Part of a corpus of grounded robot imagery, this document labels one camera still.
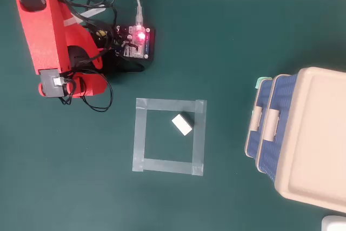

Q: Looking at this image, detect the white rounded object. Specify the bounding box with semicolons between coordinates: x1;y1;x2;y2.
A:
321;215;346;231

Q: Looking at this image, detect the beige plastic drawer cabinet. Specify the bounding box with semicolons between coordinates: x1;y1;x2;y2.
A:
244;66;346;214

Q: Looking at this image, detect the blue woven drawer green-tipped handle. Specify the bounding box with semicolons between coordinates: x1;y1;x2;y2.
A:
244;78;274;159

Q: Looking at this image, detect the black wrist servo cable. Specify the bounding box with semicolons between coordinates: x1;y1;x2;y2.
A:
58;72;113;113

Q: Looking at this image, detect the control board with wires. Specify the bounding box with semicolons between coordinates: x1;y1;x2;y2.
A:
103;25;157;74

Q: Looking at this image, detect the translucent grey tape strip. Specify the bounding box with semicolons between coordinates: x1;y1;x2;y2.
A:
132;98;148;173
191;100;208;176
136;97;208;114
132;157;204;176

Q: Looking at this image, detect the blue woven drawer beige handle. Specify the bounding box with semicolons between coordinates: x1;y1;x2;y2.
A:
258;73;300;186

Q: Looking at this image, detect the grey USB cable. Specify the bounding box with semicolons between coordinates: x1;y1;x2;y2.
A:
55;0;145;28

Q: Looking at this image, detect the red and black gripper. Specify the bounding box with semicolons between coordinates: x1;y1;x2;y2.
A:
37;68;107;99

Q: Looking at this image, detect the white zip tie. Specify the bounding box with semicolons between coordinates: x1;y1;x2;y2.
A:
63;8;106;28

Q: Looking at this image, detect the white cube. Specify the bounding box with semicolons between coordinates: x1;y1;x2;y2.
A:
171;111;195;137

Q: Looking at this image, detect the motor control circuit board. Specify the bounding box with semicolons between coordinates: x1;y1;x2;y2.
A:
113;24;152;60

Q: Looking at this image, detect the black power cable bundle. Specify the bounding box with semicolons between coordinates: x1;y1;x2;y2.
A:
64;0;122;29

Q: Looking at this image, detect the mint green plastic tab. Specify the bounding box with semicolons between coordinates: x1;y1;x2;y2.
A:
255;76;273;91

